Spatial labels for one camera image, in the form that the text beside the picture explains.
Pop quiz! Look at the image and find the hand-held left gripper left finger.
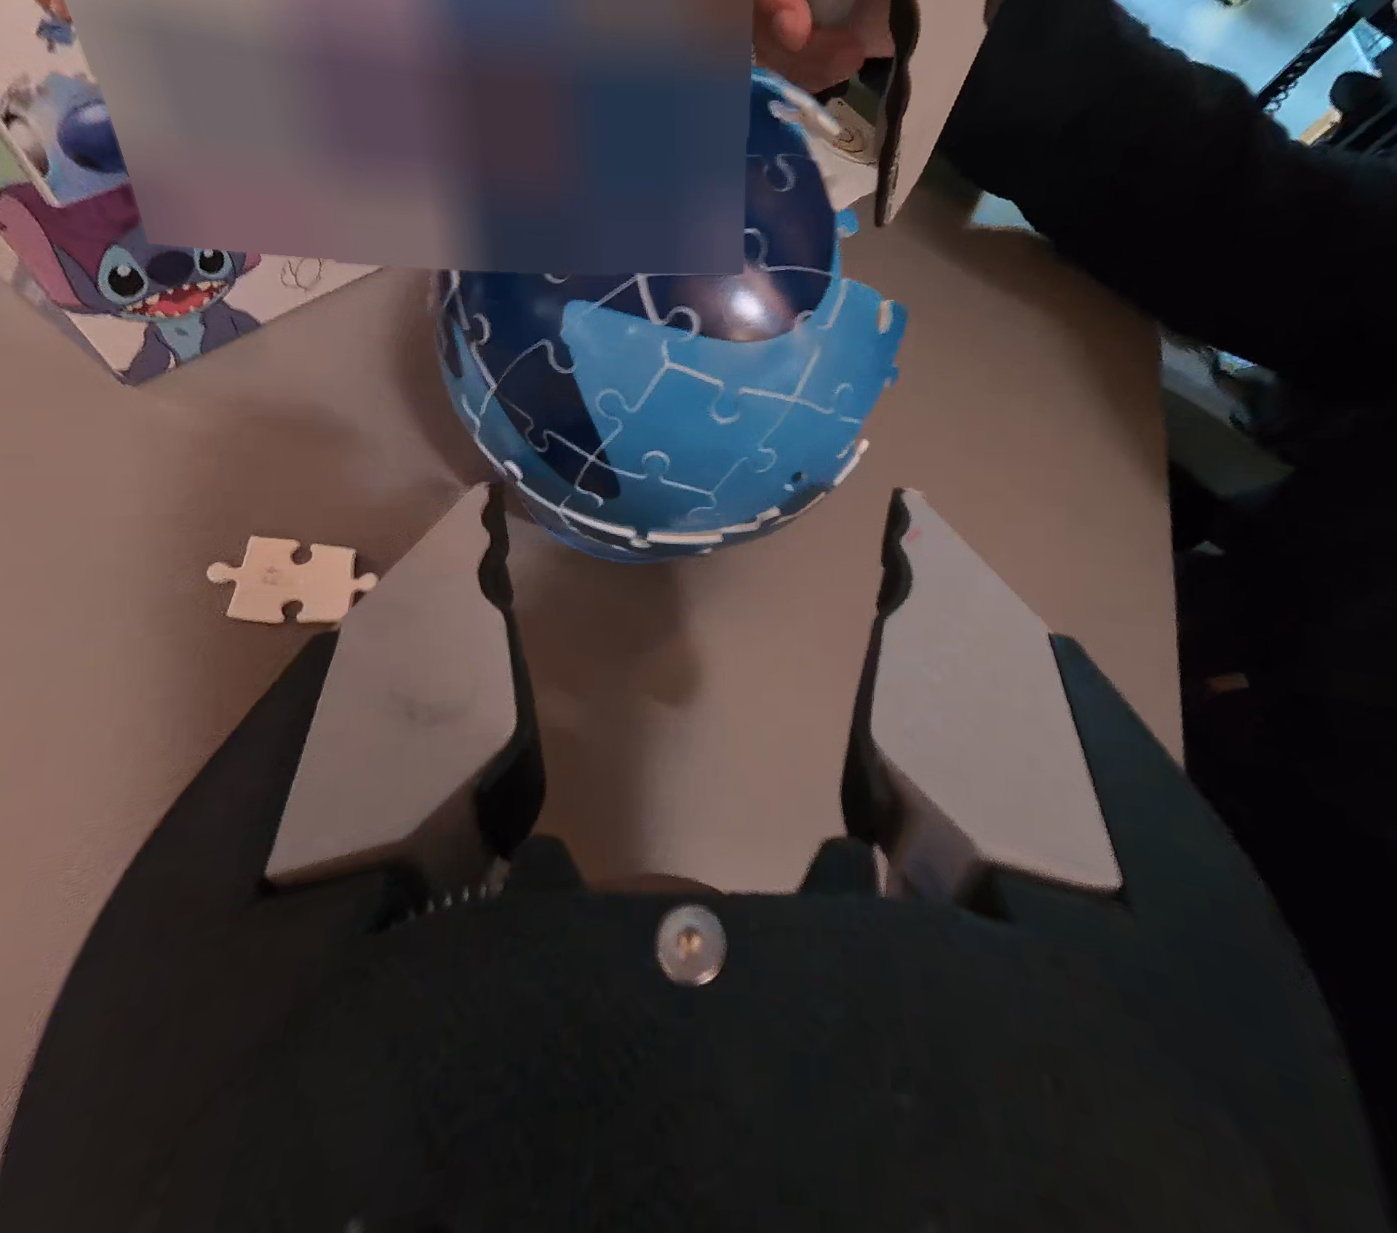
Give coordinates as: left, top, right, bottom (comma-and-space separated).
261, 480, 545, 890

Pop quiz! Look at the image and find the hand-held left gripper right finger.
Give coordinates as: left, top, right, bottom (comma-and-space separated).
839, 486, 1127, 899

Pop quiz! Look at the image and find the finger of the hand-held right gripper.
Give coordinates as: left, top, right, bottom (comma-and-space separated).
870, 0, 1008, 232

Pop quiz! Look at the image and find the blue puzzle ball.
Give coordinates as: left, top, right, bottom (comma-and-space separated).
433, 66, 913, 565

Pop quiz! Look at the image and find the white puzzle piece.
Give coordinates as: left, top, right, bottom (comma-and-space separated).
205, 536, 381, 627

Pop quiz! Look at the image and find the cartoon printed puzzle box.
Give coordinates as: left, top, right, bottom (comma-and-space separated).
0, 0, 385, 387

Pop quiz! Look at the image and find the person's right hand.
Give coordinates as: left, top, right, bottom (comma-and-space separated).
752, 0, 902, 95

